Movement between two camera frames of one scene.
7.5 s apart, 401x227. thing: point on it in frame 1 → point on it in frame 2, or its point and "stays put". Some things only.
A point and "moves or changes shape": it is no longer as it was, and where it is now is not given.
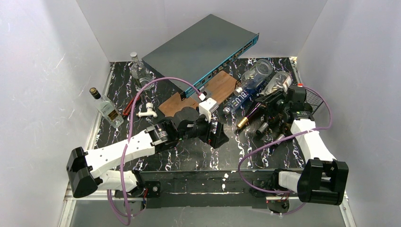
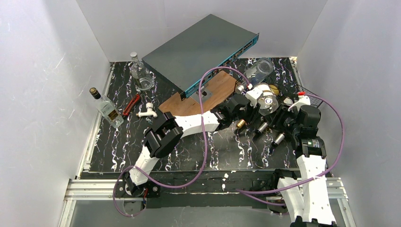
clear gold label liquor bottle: x=108 y=108 stays put
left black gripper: x=212 y=132 → x=250 y=106
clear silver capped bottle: x=255 y=75 stays put
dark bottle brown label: x=281 y=136 stays put
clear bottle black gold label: x=283 y=80 moves or changes shape
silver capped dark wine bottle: x=262 y=128 stays put
